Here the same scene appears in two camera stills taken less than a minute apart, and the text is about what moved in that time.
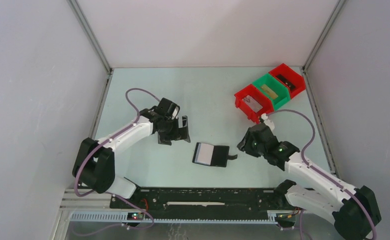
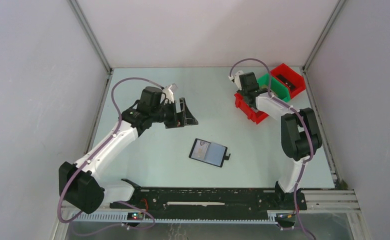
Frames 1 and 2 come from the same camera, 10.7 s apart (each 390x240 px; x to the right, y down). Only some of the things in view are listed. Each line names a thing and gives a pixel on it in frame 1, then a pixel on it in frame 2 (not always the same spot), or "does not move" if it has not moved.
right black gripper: [244, 145] to [242, 90]
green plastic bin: [278, 93] does not move
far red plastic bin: [294, 80] does not move
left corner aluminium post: [96, 42] does not move
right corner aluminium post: [325, 28] does not move
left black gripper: [180, 133] to [175, 122]
